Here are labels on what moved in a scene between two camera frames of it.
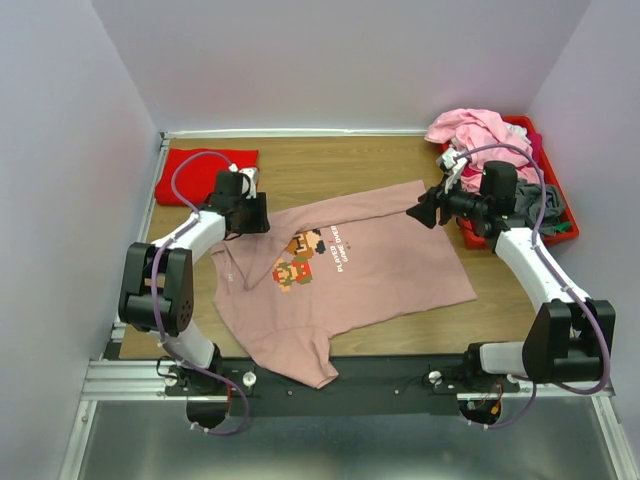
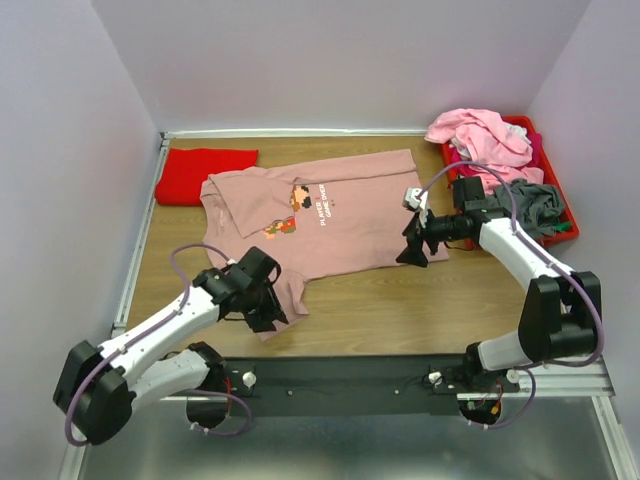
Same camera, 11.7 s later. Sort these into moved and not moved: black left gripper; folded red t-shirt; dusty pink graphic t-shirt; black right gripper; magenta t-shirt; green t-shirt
Moved: black left gripper; dusty pink graphic t-shirt; black right gripper
Not moved: magenta t-shirt; green t-shirt; folded red t-shirt
